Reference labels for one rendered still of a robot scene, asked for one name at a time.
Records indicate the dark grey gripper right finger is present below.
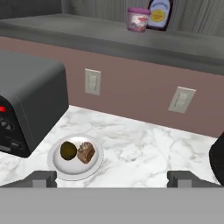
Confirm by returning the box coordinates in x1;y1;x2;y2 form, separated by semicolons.
166;170;223;189

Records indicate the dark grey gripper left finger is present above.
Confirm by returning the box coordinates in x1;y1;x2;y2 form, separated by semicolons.
1;170;58;189

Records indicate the dark green avocado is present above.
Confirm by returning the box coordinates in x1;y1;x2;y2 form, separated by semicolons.
59;141;78;161

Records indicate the white round plate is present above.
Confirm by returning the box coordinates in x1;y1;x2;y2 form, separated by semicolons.
47;133;105;182

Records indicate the brown bread piece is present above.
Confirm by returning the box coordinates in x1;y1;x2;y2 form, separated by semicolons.
76;141;96;165

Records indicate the grey open cabinet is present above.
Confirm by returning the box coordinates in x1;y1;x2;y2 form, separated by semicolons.
0;0;224;77

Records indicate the pink lidded jam tub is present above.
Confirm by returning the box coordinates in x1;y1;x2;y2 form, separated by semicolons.
126;7;152;33

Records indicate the black rounded appliance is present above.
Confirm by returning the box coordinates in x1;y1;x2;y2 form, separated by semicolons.
208;134;224;186

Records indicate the dark grey toaster oven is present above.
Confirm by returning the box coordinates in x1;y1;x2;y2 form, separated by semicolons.
0;50;70;158

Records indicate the dark bottle with yellow label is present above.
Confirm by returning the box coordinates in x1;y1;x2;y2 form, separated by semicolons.
146;0;174;32

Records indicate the white wall outlet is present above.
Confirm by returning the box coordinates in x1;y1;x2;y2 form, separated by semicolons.
167;86;197;115
84;67;102;96

